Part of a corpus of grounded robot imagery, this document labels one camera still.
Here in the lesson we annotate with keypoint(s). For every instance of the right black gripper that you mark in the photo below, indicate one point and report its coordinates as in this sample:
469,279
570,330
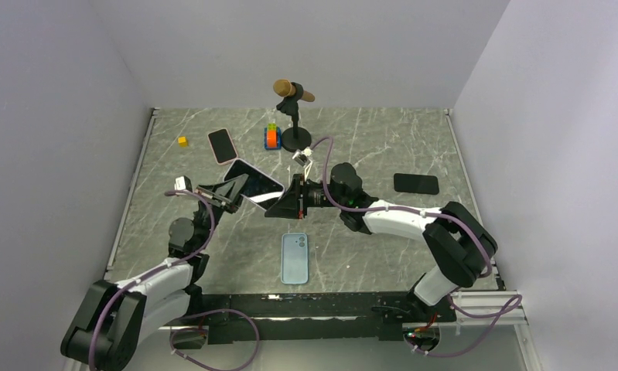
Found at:
291,205

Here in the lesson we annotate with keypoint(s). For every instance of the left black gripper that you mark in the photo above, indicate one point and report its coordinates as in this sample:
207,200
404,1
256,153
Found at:
226,195

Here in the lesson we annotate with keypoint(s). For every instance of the black phone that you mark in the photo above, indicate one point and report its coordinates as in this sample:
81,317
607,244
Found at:
255,184
416,184

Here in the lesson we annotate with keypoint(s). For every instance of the light blue phone case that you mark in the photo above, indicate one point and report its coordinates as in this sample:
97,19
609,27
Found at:
295,258

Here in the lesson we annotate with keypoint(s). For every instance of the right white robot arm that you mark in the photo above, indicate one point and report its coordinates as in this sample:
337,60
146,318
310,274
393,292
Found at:
460,245

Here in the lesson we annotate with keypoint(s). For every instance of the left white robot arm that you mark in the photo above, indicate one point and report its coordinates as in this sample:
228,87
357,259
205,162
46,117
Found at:
114,317

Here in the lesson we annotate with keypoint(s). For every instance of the phone in pink case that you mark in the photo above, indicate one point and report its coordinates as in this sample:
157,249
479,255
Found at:
222,146

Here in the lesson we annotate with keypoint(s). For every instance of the yellow cube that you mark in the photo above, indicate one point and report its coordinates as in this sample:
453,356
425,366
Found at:
183,141

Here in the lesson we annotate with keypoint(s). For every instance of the black microphone stand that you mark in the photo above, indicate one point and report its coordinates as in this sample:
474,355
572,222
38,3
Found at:
295,137

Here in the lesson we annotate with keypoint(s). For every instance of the colourful toy block stack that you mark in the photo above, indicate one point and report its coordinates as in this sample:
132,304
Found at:
272,137

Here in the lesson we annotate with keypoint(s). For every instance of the wooden toy microphone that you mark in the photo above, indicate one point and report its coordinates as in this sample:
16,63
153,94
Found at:
286,88

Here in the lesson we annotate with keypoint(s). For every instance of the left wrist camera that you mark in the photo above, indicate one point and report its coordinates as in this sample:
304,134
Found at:
183,183

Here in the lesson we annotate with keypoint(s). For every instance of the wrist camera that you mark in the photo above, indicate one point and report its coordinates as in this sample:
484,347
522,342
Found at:
303,157
183,183

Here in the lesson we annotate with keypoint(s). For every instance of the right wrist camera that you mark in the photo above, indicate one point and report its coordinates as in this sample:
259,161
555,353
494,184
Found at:
303,157

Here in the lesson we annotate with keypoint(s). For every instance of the black base frame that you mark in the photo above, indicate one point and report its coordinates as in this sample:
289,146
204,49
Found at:
245,317

